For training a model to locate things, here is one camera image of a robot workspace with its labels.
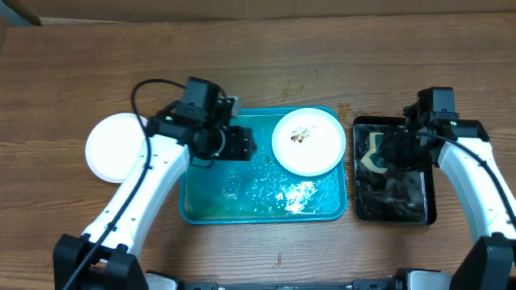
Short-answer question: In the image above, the yellow green sponge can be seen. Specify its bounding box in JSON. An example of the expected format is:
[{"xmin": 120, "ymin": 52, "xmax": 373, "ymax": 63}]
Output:
[{"xmin": 360, "ymin": 132, "xmax": 388, "ymax": 174}]

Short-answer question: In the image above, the white plate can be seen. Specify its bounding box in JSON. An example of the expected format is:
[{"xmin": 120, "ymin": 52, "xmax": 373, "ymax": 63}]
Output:
[
  {"xmin": 271, "ymin": 107, "xmax": 346, "ymax": 177},
  {"xmin": 85, "ymin": 113, "xmax": 144, "ymax": 184}
]

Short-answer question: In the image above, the white plate front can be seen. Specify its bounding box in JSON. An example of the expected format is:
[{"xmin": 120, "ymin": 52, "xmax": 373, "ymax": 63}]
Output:
[{"xmin": 85, "ymin": 113, "xmax": 144, "ymax": 184}]

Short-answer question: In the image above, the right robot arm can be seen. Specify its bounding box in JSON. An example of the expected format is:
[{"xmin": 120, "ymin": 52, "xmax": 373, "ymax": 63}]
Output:
[{"xmin": 379, "ymin": 87, "xmax": 515, "ymax": 289}]

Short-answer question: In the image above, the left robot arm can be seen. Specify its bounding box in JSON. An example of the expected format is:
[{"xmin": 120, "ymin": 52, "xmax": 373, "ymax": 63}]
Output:
[{"xmin": 52, "ymin": 77, "xmax": 256, "ymax": 289}]

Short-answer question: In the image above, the black water tray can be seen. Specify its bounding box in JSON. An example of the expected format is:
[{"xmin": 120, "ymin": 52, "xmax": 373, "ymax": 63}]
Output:
[{"xmin": 352, "ymin": 116, "xmax": 437, "ymax": 226}]

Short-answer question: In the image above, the teal plastic tray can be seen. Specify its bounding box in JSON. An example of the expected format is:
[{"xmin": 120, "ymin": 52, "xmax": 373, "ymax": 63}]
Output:
[{"xmin": 179, "ymin": 107, "xmax": 347, "ymax": 225}]

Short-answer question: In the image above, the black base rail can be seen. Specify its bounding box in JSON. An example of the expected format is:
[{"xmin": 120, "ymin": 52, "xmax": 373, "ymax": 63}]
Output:
[{"xmin": 144, "ymin": 268, "xmax": 456, "ymax": 290}]

